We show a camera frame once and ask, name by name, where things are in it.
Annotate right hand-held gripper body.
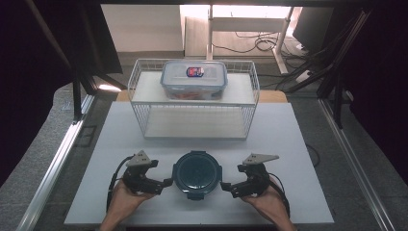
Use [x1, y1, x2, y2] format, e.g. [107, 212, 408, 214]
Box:
[231, 152, 280, 198]

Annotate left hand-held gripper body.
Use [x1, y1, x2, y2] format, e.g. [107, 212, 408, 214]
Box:
[122, 149, 162, 195]

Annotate dark round lidded container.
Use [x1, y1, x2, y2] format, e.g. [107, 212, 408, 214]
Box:
[171, 150, 223, 202]

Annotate white wire two-tier rack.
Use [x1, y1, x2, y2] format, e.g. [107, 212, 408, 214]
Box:
[127, 58, 261, 141]

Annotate clear rectangular lidded container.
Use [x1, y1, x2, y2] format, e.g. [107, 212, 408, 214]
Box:
[160, 60, 229, 101]

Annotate person's right hand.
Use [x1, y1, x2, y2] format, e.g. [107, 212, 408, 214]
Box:
[241, 177, 291, 226]

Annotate person's left hand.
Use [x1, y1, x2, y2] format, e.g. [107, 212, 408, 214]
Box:
[106, 178, 156, 223]

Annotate white table sheet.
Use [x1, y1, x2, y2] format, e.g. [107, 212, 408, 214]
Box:
[63, 101, 335, 225]

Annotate black metal stand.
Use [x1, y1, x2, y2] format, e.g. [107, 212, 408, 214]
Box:
[24, 0, 129, 125]
[284, 9, 374, 130]

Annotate white power strip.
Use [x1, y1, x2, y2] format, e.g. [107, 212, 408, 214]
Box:
[293, 69, 312, 85]

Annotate white cabinet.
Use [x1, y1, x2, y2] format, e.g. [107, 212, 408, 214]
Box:
[100, 4, 185, 54]

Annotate dark monitor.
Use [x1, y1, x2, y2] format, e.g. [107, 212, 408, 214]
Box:
[292, 7, 335, 54]

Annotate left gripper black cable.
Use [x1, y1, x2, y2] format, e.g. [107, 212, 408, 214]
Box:
[105, 155, 135, 214]

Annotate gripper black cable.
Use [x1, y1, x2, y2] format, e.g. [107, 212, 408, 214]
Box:
[105, 155, 135, 214]
[268, 172, 292, 219]

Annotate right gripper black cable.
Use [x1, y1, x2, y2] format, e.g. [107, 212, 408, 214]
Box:
[268, 172, 292, 219]

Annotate thin black cable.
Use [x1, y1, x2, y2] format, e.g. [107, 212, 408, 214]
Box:
[304, 143, 321, 168]

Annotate aluminium rail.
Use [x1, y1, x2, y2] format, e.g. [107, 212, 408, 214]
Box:
[318, 97, 395, 231]
[14, 93, 96, 231]

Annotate black floor cables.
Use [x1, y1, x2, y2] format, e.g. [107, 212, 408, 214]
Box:
[212, 31, 306, 56]

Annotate white desk frame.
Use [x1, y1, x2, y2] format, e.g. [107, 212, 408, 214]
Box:
[205, 4, 295, 75]

